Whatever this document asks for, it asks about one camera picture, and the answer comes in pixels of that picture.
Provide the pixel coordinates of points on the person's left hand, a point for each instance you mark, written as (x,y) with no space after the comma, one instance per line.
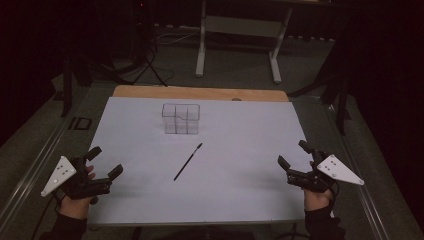
(76,206)

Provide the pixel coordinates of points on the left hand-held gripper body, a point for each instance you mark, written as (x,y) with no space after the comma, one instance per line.
(60,173)

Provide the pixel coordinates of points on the black metal stand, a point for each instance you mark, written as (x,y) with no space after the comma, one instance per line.
(68,86)
(336,90)

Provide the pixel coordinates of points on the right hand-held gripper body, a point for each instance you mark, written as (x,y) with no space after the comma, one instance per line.
(328,173)

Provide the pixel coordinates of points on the person's right hand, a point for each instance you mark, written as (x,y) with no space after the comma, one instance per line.
(316,199)

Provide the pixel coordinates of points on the white metal table frame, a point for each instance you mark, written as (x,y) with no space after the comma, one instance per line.
(238,26)

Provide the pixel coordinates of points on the black rectangular floor bracket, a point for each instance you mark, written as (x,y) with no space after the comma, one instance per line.
(80,123)

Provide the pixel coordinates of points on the black tripod stand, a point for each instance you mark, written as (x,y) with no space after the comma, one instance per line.
(146,50)

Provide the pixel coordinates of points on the white table mat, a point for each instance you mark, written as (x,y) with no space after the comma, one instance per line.
(230,186)

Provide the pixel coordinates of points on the grey metal floor rail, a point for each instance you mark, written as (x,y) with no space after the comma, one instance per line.
(30,173)
(361,186)

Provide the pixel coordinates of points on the thin black pen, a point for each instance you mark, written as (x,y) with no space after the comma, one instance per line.
(187,162)

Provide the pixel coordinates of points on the clear plastic organizer box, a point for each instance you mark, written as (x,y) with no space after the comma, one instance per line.
(181,119)

